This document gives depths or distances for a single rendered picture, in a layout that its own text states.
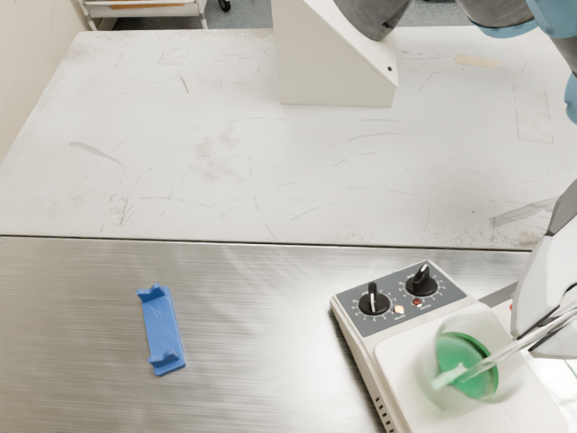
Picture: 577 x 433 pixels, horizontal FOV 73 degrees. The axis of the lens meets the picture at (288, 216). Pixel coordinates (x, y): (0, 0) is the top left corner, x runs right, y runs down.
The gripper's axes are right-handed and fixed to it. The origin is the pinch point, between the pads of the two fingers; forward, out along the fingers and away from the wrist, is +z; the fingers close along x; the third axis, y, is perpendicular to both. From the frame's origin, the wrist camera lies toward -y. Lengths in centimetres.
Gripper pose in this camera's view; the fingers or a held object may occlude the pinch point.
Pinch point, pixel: (549, 324)
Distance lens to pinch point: 22.9
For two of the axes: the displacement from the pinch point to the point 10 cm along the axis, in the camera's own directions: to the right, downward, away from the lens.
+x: -5.5, -6.9, 4.8
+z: -8.3, 5.0, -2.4
